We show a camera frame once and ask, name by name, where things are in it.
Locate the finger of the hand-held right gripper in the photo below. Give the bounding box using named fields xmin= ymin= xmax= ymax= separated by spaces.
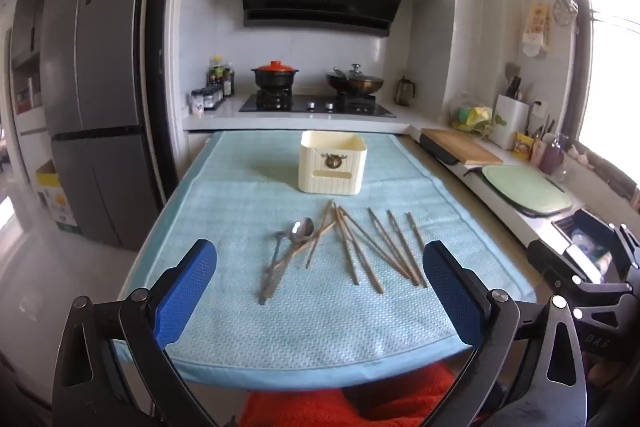
xmin=574 ymin=293 xmax=640 ymax=360
xmin=527 ymin=239 xmax=634 ymax=308

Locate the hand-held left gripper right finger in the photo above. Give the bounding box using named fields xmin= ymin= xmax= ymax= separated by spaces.
xmin=422 ymin=241 xmax=589 ymax=427

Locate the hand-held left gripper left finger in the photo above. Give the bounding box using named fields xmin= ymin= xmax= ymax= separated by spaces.
xmin=52 ymin=238 xmax=219 ymax=427

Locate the bunch of wooden chopsticks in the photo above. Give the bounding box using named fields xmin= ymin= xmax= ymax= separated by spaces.
xmin=259 ymin=199 xmax=429 ymax=307

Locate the cream plastic utensil box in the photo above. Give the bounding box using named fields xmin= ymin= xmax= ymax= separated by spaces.
xmin=298 ymin=130 xmax=369 ymax=197

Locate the stainless steel sink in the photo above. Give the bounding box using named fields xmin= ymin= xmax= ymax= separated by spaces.
xmin=551 ymin=209 xmax=617 ymax=259

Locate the light blue towel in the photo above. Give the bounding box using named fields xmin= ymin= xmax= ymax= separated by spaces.
xmin=112 ymin=130 xmax=539 ymax=381

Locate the garlic bulb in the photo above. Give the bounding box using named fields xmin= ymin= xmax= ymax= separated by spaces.
xmin=570 ymin=145 xmax=597 ymax=168

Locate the pink glass jar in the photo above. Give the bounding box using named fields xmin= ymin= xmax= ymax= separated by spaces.
xmin=540 ymin=133 xmax=569 ymax=176

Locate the large metal spoon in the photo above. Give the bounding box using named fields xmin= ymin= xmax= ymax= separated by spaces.
xmin=260 ymin=217 xmax=315 ymax=304

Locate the wooden cutting board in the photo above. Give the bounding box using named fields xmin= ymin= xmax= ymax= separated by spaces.
xmin=420 ymin=128 xmax=504 ymax=166

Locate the white knife block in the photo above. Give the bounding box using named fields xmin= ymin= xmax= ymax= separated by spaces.
xmin=492 ymin=94 xmax=530 ymax=150

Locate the yellow cardboard box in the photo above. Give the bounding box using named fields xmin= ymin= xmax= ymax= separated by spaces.
xmin=34 ymin=159 xmax=84 ymax=236

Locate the red cloth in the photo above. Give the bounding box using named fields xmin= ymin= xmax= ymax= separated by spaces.
xmin=240 ymin=359 xmax=481 ymax=427

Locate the plastic bag of produce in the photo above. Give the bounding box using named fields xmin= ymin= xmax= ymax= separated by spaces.
xmin=449 ymin=93 xmax=507 ymax=136

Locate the group of condiment bottles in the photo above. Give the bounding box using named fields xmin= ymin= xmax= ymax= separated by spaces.
xmin=190 ymin=85 xmax=225 ymax=116

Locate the french press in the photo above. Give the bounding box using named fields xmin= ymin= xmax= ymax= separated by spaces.
xmin=395 ymin=76 xmax=417 ymax=108

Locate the window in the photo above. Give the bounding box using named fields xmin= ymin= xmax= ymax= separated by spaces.
xmin=574 ymin=0 xmax=640 ymax=175

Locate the black gas stove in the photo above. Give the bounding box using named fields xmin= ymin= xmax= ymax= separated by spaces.
xmin=239 ymin=92 xmax=399 ymax=117

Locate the grey refrigerator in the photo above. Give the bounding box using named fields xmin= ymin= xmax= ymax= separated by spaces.
xmin=39 ymin=0 xmax=167 ymax=253

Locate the black clay pot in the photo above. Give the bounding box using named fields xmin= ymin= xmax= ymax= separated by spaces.
xmin=251 ymin=67 xmax=300 ymax=92

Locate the dark wok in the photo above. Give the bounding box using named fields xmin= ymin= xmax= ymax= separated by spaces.
xmin=326 ymin=72 xmax=386 ymax=97

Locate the hanging kitchen towel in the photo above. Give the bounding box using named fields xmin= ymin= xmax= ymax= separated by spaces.
xmin=522 ymin=1 xmax=551 ymax=58

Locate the glass wok lid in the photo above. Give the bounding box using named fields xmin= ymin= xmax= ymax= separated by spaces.
xmin=327 ymin=63 xmax=374 ymax=84

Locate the open shelf unit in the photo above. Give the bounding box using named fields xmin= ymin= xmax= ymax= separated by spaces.
xmin=9 ymin=0 xmax=56 ymax=120

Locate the black range hood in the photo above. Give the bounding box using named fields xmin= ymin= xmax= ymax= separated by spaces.
xmin=237 ymin=0 xmax=416 ymax=38

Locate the hanging wire trivet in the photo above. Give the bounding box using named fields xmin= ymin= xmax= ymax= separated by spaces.
xmin=551 ymin=0 xmax=580 ymax=27

